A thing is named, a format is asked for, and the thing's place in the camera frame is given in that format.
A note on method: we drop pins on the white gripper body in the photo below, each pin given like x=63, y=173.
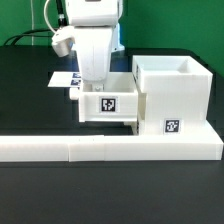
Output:
x=94, y=22

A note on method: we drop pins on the white drawer tray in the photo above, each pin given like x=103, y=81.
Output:
x=118, y=102

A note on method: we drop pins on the white drawer cabinet box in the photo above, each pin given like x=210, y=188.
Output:
x=174, y=94

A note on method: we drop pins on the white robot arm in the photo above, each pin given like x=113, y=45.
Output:
x=94, y=22

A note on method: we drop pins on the white marker sheet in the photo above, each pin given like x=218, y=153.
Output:
x=65, y=79

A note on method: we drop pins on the white L-shaped fence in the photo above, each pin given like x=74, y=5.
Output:
x=202, y=145

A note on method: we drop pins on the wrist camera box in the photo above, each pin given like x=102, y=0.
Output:
x=63, y=40

